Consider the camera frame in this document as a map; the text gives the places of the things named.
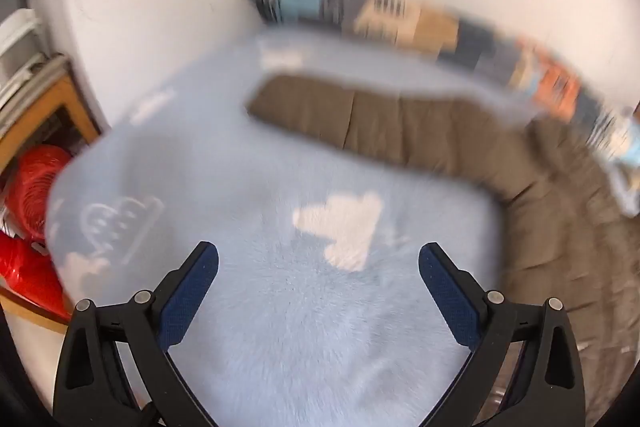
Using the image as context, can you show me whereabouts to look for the red fan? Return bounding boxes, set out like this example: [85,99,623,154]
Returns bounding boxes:
[5,144,75,243]

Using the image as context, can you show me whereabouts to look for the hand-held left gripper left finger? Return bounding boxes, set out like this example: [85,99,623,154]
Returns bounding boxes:
[54,241,221,427]

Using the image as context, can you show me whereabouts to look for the wooden side table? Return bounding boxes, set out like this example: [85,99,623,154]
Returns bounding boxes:
[0,74,101,172]

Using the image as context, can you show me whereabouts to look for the light blue cloud blanket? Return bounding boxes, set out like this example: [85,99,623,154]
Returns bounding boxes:
[45,27,546,427]

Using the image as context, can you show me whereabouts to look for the red plastic object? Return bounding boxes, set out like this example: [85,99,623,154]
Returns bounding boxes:
[0,232,71,323]

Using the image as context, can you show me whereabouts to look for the brown quilted jacket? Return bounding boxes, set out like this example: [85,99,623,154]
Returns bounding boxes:
[245,74,636,427]

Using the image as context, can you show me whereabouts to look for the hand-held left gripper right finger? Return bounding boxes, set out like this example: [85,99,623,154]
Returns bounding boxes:
[418,242,587,427]

